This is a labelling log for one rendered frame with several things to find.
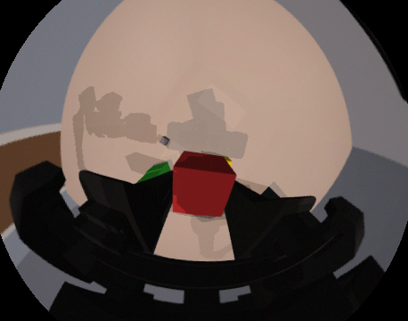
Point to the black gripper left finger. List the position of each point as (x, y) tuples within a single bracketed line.
[(146, 204)]

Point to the green block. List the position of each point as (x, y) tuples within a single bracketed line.
[(164, 166), (152, 174)]

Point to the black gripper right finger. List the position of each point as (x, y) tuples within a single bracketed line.
[(250, 217)]

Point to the red block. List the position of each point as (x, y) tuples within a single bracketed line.
[(201, 184)]

